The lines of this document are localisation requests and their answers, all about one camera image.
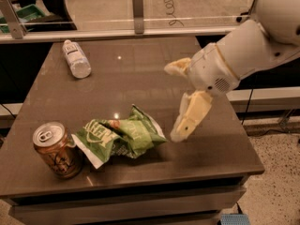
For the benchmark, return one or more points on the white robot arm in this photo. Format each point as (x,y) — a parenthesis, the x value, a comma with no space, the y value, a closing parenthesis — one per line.
(268,40)

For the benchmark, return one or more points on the grey table with drawers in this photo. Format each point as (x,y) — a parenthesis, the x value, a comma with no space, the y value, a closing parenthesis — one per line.
(175,183)

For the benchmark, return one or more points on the clear plastic water bottle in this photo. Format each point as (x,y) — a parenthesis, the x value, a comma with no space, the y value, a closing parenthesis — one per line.
(76,59)

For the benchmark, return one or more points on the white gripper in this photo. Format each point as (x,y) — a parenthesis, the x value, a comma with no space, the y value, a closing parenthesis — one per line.
(208,68)

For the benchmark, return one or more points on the glass barrier with rail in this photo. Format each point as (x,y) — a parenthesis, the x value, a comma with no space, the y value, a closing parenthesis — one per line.
(162,18)

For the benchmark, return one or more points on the metal barrier post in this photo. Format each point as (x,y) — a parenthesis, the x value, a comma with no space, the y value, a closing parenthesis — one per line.
(17,31)
(138,18)

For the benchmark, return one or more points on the left metal barrier post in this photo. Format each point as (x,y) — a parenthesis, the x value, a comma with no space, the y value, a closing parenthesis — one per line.
(17,31)

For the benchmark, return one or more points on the blue perforated box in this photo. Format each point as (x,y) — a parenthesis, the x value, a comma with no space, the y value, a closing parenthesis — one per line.
(234,219)

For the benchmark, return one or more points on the middle metal barrier post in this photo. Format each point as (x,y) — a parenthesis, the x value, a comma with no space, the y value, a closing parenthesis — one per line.
(138,18)

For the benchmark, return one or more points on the green jalapeno chip bag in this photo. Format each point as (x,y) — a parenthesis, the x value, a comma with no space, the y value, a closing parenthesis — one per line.
(132,137)

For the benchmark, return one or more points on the green plastic bin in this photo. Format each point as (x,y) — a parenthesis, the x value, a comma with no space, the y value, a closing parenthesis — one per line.
(25,14)

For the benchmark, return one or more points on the orange soda can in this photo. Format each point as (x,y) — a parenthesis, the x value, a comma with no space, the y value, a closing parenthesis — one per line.
(56,147)

